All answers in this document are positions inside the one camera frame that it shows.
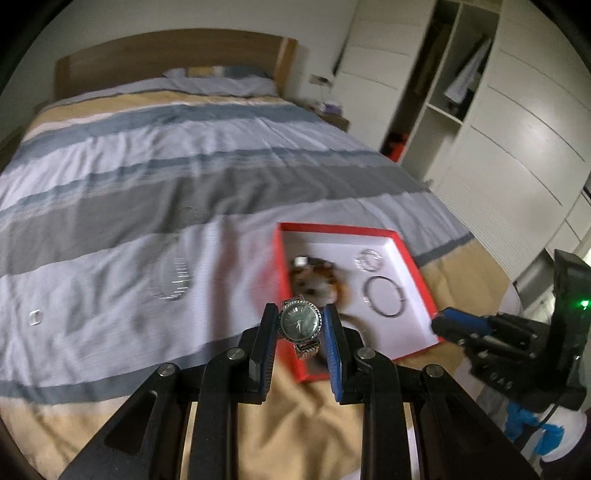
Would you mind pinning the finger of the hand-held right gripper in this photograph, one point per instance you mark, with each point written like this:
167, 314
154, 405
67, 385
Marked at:
450, 330
466, 319

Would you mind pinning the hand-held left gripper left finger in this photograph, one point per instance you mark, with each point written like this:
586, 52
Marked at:
265, 344

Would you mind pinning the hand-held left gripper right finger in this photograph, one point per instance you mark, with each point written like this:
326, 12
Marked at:
332, 350

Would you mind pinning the silver wristwatch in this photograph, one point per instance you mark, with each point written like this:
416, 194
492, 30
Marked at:
298, 318

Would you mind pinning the red shallow box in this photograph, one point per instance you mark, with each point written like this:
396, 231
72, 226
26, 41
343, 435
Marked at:
406, 323

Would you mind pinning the amber bangle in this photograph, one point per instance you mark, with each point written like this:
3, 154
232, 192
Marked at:
342, 291

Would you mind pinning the thin gold bangle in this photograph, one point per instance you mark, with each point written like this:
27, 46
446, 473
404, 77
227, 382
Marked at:
364, 291

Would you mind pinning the blue cloth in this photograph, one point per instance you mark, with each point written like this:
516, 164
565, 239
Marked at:
521, 422

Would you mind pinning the white round object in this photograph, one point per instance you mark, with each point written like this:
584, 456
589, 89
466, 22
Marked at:
575, 434

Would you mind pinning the red thing in wardrobe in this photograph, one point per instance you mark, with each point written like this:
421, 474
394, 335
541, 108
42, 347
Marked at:
397, 146

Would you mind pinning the white wardrobe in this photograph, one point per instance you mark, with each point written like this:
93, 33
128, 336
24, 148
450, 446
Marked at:
521, 138

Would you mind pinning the bed with striped duvet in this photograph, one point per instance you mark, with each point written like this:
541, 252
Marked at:
138, 184

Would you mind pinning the wooden nightstand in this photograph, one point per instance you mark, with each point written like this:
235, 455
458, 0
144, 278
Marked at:
337, 121

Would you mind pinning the purple box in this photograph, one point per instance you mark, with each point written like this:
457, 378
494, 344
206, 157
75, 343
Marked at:
331, 108

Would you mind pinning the hanging clothes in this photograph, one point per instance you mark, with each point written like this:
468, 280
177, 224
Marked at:
466, 74

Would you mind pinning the striped pillow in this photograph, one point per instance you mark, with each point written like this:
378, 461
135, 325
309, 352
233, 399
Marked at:
221, 85

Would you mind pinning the wooden headboard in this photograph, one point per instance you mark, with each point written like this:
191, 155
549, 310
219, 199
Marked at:
161, 50

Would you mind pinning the wall socket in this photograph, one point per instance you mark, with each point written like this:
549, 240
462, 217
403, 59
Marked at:
321, 80

